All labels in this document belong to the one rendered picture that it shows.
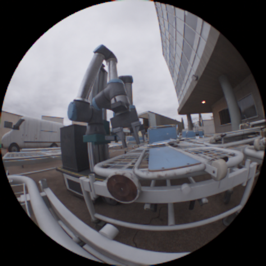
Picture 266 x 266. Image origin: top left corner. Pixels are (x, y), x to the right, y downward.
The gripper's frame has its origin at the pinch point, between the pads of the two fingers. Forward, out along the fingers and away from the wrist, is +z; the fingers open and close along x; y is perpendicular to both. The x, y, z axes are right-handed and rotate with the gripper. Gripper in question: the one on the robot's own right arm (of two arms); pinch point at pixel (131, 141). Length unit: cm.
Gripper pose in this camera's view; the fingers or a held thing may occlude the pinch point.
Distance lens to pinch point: 42.3
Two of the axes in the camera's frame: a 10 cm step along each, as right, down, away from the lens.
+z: 2.7, 9.6, -1.1
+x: -9.5, 2.8, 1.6
